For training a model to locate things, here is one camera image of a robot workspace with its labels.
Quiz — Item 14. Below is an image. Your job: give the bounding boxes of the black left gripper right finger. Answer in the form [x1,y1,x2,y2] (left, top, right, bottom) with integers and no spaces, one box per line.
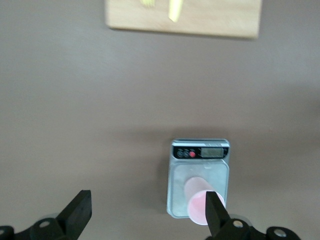
[205,190,300,240]

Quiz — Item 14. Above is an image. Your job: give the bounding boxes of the yellow plastic knife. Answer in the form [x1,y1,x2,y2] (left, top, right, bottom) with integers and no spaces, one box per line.
[167,0,185,23]

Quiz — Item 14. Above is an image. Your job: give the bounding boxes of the pink plastic cup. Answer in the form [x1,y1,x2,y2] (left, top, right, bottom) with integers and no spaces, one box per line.
[184,176,227,226]

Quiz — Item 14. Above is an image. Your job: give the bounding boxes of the wooden cutting board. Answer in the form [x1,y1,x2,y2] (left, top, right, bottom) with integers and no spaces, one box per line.
[104,0,263,40]

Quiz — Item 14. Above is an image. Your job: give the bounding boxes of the silver digital kitchen scale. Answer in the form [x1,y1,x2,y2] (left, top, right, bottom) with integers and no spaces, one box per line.
[166,137,230,219]

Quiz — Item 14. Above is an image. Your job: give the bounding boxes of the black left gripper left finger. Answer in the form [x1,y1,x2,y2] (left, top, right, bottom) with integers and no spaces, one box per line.
[0,189,93,240]

